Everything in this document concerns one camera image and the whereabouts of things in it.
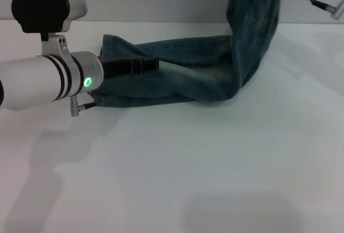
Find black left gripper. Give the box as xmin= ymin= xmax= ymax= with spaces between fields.
xmin=102 ymin=59 xmax=160 ymax=79

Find left arm cable with connector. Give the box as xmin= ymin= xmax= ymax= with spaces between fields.
xmin=70 ymin=95 xmax=98 ymax=117

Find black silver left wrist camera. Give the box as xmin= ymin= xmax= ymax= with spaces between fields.
xmin=11 ymin=0 xmax=89 ymax=56

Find blue denim shorts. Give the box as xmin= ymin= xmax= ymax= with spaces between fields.
xmin=92 ymin=0 xmax=294 ymax=109

